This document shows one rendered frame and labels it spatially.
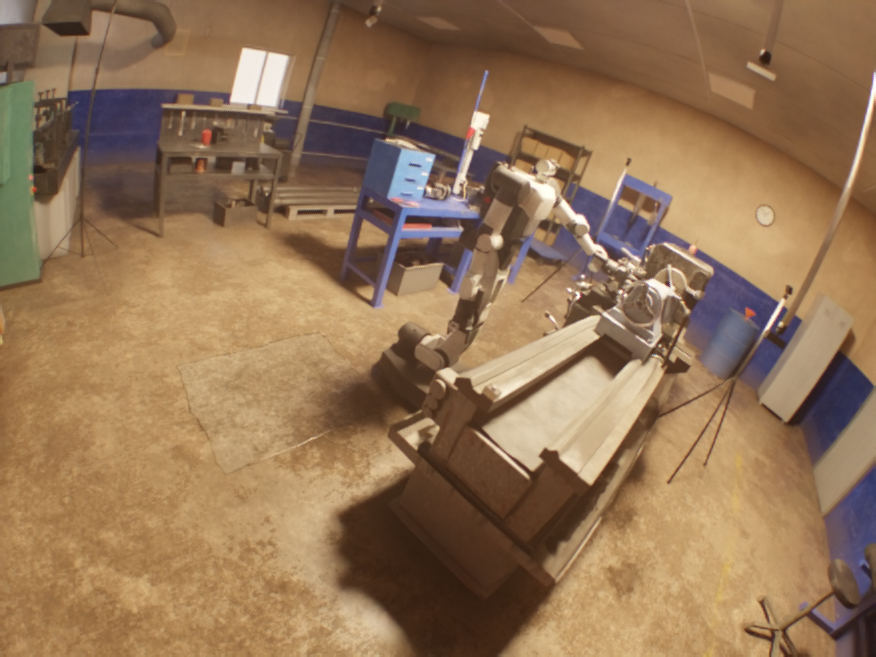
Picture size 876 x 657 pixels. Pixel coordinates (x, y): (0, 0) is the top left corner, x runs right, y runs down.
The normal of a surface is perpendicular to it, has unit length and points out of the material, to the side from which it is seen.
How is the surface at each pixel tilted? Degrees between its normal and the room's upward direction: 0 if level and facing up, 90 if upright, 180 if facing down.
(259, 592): 0
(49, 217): 90
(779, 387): 90
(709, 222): 90
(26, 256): 90
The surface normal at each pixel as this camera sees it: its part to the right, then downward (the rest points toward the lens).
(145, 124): 0.69, 0.54
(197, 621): 0.30, -0.82
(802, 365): -0.66, 0.18
